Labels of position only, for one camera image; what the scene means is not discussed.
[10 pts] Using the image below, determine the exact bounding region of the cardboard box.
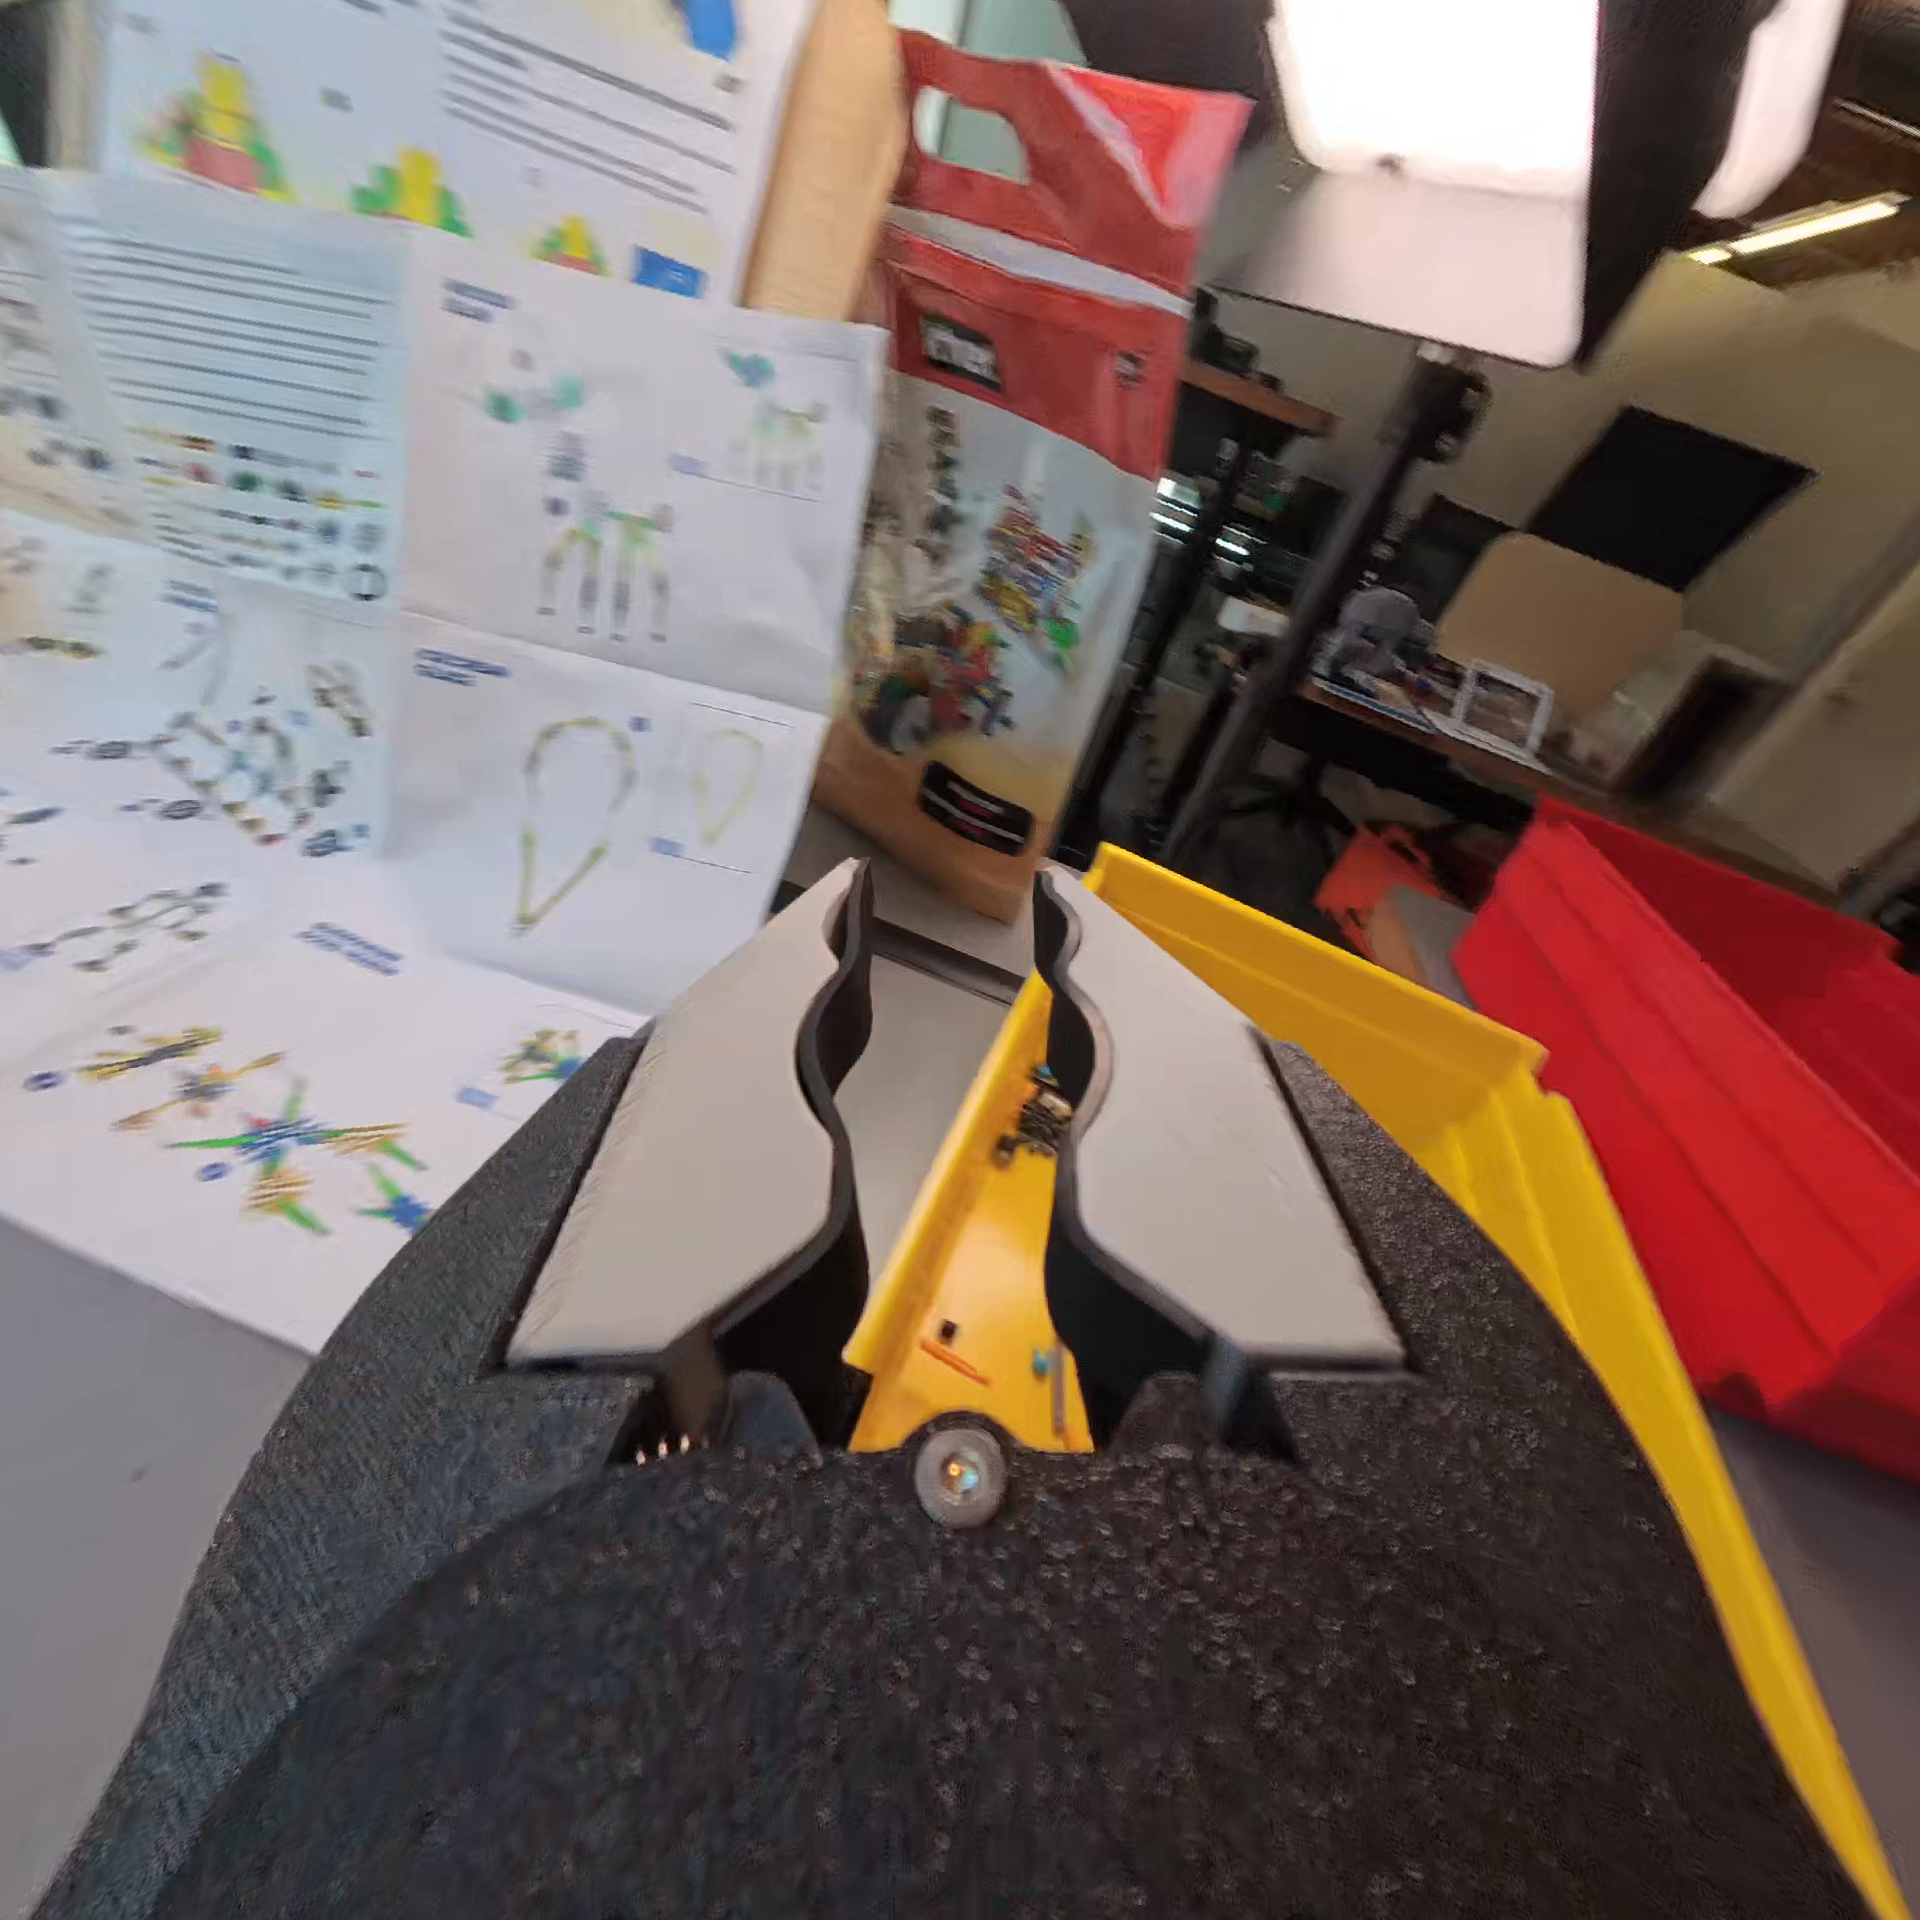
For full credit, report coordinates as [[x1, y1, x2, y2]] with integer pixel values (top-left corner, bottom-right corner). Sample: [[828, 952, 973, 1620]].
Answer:
[[1435, 532, 1691, 730]]

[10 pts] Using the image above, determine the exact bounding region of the red plastic bin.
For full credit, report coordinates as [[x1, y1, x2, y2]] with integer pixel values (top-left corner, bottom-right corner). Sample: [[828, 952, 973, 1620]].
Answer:
[[1455, 802, 1920, 1480]]

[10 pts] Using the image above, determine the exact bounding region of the yellow plastic bin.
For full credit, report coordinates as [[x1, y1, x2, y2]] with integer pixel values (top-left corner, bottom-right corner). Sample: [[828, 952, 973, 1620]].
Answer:
[[851, 847, 1911, 1920]]

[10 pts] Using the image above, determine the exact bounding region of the orange box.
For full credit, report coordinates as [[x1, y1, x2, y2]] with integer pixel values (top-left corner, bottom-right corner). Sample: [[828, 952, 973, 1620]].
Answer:
[[1315, 826, 1479, 968]]

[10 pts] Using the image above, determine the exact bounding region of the black light stand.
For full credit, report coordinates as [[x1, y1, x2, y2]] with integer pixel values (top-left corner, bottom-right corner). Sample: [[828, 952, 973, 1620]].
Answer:
[[1157, 344, 1502, 877]]

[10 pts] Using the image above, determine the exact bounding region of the grey desk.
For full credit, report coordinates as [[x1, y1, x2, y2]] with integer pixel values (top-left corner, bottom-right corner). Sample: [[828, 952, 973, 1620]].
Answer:
[[0, 811, 1920, 1920]]

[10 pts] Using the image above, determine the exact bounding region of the studio light panel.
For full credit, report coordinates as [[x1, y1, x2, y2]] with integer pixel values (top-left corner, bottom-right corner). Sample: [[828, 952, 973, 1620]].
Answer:
[[1255, 0, 1849, 367]]

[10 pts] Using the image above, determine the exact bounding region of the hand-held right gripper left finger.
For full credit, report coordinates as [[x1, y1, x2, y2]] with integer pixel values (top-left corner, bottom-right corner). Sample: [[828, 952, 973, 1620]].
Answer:
[[506, 863, 878, 1383]]

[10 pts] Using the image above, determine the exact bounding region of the printed instruction sheet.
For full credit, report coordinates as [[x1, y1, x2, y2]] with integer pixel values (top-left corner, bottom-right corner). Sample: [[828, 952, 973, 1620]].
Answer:
[[105, 0, 819, 309], [0, 167, 890, 1358]]

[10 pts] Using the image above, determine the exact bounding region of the red K'nex box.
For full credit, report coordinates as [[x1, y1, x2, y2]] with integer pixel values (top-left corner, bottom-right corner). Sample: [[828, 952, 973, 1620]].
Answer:
[[817, 31, 1258, 920]]

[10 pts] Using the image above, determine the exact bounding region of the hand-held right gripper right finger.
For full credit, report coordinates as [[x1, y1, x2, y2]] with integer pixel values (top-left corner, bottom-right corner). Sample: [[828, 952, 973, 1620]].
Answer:
[[1036, 870, 1405, 1388]]

